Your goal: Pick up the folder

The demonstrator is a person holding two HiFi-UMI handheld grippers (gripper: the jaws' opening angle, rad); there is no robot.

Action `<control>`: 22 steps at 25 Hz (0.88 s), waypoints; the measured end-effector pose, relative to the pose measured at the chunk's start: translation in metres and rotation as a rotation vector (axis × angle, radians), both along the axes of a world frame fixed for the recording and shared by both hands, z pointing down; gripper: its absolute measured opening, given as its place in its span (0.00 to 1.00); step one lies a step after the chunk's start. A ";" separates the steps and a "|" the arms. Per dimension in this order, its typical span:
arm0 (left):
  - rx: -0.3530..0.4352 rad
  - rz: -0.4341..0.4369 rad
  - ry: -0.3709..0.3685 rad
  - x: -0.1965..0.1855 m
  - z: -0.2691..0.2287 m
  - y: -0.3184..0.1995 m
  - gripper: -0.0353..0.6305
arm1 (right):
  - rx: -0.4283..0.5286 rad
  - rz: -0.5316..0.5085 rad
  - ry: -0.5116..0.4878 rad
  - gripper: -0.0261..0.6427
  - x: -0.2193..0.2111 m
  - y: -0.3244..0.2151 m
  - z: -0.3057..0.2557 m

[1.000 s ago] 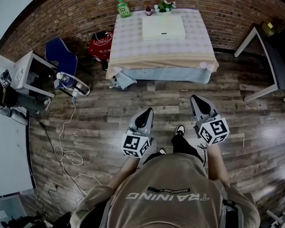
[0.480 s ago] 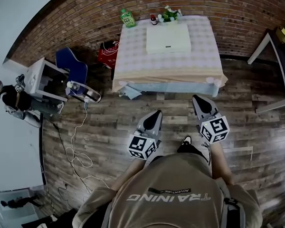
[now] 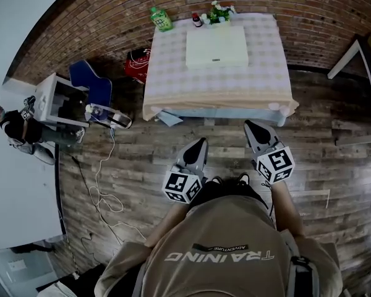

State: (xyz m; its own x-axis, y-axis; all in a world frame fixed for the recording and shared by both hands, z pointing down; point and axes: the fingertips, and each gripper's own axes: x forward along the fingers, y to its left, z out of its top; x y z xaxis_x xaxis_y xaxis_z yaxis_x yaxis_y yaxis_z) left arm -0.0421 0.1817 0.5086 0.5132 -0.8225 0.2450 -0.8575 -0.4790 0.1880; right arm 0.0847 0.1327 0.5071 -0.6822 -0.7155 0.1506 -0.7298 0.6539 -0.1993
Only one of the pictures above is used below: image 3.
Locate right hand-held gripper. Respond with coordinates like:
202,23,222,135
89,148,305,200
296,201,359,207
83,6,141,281
243,119,296,185

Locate grey cabinet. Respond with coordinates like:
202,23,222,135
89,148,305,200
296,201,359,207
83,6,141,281
0,245,61,297

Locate blue chair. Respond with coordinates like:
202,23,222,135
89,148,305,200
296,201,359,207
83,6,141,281
68,59,113,113

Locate potted white flowers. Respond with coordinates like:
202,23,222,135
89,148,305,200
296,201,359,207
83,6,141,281
200,0,237,28

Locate checkered tablecloth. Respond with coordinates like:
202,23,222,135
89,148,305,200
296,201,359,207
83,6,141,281
142,12,301,123

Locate grey backpack strap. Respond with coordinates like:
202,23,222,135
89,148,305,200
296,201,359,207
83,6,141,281
286,254,322,297

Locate person's left forearm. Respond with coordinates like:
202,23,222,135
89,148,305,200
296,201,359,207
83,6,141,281
144,200,190,248

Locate large white table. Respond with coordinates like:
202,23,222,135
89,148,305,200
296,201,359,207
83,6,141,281
0,78,66,252

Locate white side cabinet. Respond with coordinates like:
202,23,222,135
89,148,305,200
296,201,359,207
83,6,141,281
33,72,91,129

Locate red bag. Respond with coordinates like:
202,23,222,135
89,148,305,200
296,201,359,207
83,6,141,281
124,48,151,85

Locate white table frame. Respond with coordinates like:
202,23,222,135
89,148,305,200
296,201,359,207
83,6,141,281
326,38,371,147

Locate person's black shorts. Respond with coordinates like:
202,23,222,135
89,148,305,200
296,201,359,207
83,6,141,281
187,178,269,210

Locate white cable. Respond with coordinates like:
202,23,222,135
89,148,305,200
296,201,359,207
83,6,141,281
87,127,150,244

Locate person's right forearm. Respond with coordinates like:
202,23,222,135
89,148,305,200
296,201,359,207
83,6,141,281
269,179,306,238

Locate person's tan t-shirt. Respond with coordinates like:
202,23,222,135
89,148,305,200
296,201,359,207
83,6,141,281
94,195,344,297

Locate black cable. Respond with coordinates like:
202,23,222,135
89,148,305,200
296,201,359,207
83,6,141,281
56,144,95,275

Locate white device with black strap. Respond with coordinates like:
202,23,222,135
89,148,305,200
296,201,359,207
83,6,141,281
84,102,133,130

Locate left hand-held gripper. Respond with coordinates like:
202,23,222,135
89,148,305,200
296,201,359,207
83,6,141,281
161,137,209,205

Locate light blue table skirt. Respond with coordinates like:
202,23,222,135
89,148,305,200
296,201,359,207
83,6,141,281
156,107,288,127

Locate green plastic bottle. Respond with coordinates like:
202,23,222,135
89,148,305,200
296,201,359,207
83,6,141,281
150,6,174,33

